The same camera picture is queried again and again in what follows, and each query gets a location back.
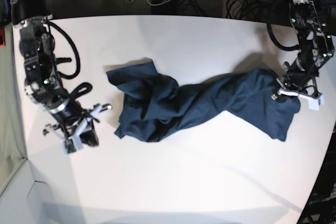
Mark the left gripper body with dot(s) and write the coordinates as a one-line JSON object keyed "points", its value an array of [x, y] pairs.
{"points": [[299, 85]]}

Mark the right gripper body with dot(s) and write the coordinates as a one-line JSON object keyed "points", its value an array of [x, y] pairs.
{"points": [[68, 120]]}

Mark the dark blue t-shirt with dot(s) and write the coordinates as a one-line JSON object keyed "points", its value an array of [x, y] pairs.
{"points": [[155, 106]]}

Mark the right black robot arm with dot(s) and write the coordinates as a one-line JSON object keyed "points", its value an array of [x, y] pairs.
{"points": [[43, 81]]}

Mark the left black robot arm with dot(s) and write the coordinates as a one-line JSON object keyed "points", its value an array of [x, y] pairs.
{"points": [[315, 48]]}

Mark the red black clamp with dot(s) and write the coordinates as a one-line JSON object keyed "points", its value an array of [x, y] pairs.
{"points": [[2, 38]]}

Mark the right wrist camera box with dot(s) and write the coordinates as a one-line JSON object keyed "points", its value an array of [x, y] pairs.
{"points": [[71, 145]]}

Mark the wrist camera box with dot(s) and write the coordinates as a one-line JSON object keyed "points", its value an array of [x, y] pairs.
{"points": [[71, 145], [316, 103]]}

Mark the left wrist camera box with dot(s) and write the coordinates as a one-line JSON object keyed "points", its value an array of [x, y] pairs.
{"points": [[316, 103]]}

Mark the blue handled tool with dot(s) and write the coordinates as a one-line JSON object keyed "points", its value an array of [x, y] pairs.
{"points": [[7, 10]]}

